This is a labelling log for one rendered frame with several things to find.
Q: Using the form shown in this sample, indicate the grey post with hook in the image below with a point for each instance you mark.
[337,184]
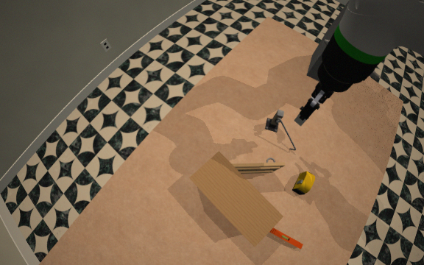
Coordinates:
[272,124]

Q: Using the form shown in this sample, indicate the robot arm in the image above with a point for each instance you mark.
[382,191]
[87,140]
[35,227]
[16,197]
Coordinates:
[368,31]

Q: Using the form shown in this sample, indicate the orange spirit level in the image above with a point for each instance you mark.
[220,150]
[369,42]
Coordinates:
[286,238]

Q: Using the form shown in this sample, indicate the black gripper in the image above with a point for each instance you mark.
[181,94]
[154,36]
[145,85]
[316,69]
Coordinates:
[327,85]

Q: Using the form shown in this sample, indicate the yellow tape measure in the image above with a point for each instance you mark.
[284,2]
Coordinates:
[304,183]

